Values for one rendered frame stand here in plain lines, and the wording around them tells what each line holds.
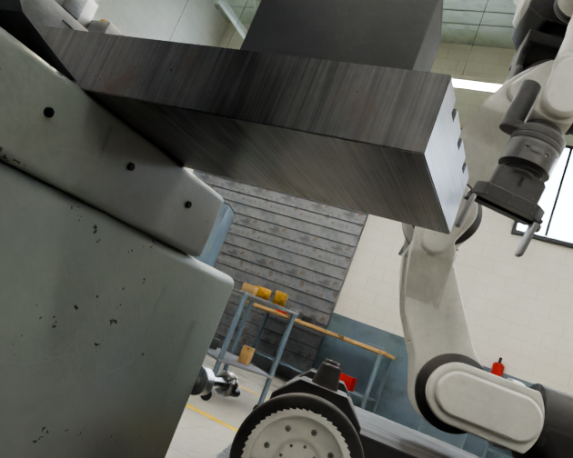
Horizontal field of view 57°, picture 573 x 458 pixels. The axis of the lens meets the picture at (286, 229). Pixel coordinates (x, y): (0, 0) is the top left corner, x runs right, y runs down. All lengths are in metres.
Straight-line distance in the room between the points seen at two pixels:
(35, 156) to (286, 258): 8.32
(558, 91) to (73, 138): 0.75
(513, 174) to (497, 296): 7.26
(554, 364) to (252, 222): 5.13
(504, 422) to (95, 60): 0.87
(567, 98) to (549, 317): 7.23
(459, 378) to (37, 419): 0.69
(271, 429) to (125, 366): 0.25
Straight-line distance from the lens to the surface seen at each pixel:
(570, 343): 8.14
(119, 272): 0.83
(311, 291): 8.63
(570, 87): 1.02
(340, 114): 0.52
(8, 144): 0.66
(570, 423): 1.13
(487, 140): 1.18
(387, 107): 0.51
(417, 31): 0.68
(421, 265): 1.06
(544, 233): 8.37
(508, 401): 1.06
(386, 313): 8.32
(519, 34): 1.40
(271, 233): 9.17
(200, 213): 0.92
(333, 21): 0.70
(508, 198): 0.95
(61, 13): 0.94
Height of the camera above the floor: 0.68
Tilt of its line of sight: 10 degrees up
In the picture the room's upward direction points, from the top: 21 degrees clockwise
